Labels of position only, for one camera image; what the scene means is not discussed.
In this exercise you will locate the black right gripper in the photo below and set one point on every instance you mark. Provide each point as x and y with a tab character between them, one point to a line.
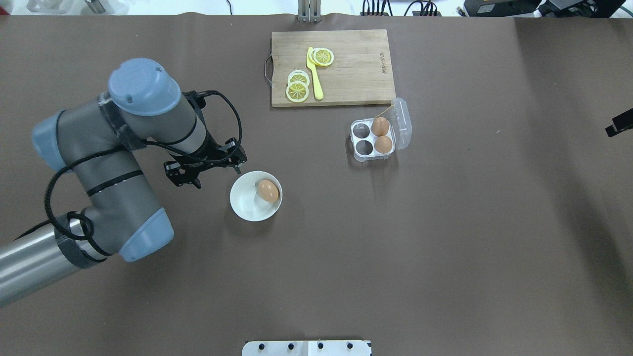
621	121

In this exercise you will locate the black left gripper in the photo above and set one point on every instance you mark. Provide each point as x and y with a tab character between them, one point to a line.
209	149

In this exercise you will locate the white ceramic bowl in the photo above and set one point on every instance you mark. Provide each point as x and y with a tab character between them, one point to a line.
246	203

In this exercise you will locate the brown egg from bowl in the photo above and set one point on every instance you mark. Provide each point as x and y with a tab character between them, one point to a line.
268	191

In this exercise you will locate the clear plastic egg box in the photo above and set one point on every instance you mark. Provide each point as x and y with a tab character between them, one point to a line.
401	131

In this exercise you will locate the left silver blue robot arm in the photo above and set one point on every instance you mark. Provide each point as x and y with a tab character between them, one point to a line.
99	202

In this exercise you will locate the brown egg in box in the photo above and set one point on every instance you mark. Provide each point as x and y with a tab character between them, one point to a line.
383	144
380	126

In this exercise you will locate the yellow plastic knife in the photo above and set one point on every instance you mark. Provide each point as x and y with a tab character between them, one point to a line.
318	92

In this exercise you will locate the lemon slice by blade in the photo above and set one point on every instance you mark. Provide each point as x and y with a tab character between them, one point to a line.
322	57

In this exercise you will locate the bamboo cutting board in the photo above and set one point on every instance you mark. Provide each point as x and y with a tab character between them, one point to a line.
361	73

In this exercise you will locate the lemon slice near handle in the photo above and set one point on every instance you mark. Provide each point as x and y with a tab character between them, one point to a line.
297	92

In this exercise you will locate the aluminium frame post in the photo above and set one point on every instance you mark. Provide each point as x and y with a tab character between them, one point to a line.
309	11

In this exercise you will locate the white pedestal column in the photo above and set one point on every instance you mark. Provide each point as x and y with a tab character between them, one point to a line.
308	348

